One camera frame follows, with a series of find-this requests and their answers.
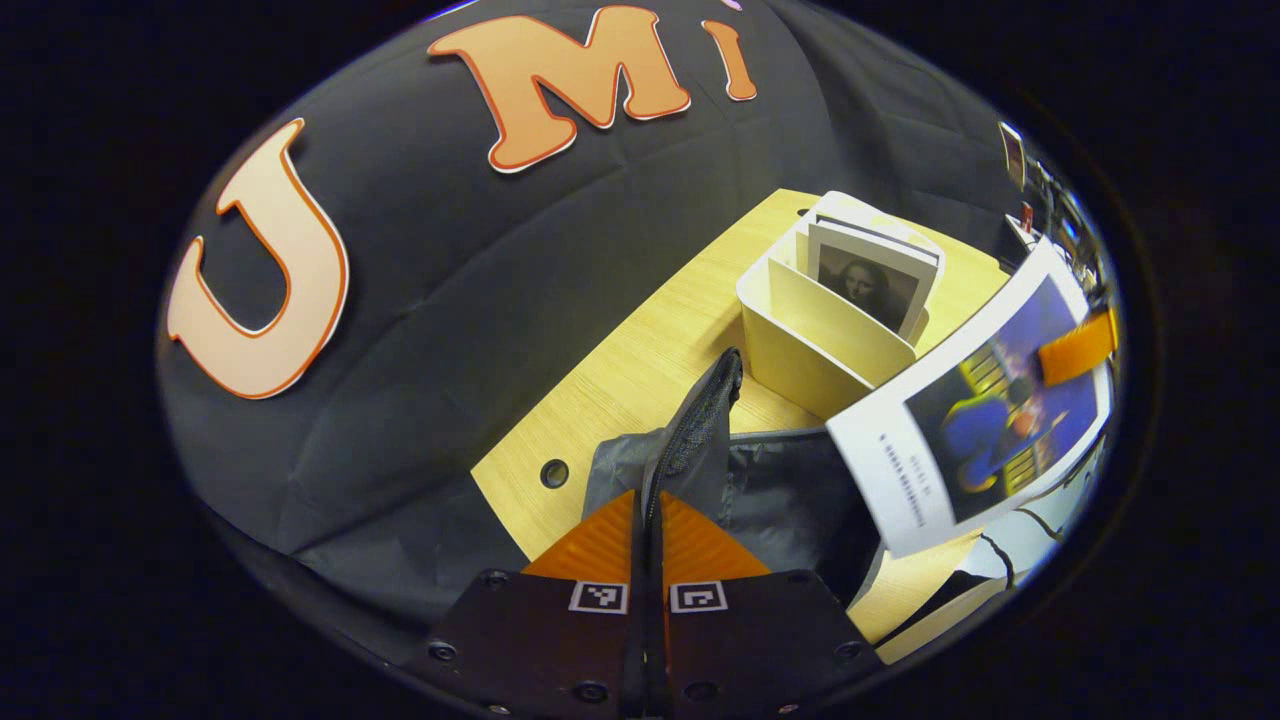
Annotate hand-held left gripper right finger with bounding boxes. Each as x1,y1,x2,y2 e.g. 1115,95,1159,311
655,492,886,719

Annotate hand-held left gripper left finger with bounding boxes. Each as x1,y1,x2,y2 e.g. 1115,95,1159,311
415,490,641,719

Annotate grey schoolbag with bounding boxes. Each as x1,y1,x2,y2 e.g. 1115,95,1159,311
580,347,886,611

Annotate blue cover book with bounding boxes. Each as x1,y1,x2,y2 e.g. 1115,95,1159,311
826,237,1113,559

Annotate portrait cover book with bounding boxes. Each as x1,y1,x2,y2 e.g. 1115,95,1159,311
795,205,943,346

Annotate white bookshelf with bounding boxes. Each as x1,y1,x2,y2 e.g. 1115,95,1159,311
736,190,946,421

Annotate black backdrop cloth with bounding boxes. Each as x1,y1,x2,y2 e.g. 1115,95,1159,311
158,0,1021,656

